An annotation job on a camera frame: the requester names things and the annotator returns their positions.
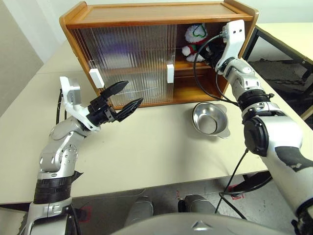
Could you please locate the black table leg brace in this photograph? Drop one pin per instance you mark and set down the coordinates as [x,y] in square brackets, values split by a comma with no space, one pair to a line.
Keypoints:
[256,181]

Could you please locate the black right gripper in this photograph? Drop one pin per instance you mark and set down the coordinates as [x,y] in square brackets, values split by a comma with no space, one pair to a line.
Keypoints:
[216,55]

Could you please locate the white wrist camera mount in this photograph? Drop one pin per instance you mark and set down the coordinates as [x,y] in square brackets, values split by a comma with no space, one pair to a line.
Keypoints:
[234,31]
[73,93]

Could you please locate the silver robot torso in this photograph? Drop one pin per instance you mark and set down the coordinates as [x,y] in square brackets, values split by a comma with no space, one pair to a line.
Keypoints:
[195,227]

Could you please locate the ribbed clear sliding door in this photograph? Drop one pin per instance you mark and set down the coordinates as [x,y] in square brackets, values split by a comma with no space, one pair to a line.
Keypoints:
[80,49]
[159,44]

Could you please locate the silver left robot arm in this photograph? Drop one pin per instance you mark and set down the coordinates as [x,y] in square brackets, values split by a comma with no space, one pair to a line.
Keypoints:
[58,151]

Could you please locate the wooden cabinet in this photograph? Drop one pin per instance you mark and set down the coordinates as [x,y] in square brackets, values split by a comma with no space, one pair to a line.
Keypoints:
[156,12]

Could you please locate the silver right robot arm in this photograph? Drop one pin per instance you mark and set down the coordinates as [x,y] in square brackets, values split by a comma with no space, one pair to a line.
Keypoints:
[269,132]

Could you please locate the grey rounded robot leg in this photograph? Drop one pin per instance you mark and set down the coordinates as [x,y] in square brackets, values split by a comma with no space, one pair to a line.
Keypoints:
[198,204]
[139,210]

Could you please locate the white plush dog toy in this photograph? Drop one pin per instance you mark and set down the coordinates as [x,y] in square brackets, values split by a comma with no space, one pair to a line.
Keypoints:
[193,36]

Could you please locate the stainless steel bowl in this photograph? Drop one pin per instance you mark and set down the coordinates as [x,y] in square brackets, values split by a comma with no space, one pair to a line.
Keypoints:
[207,120]

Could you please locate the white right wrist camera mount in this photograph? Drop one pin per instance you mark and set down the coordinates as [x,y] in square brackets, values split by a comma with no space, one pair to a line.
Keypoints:
[234,31]

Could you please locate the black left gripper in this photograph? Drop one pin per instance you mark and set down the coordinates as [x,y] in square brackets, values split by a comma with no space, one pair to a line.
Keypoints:
[100,110]

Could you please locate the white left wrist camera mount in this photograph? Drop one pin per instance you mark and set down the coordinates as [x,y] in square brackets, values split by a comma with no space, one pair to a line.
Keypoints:
[73,93]

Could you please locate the beige table with black frame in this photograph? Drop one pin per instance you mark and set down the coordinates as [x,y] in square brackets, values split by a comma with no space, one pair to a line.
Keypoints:
[293,41]

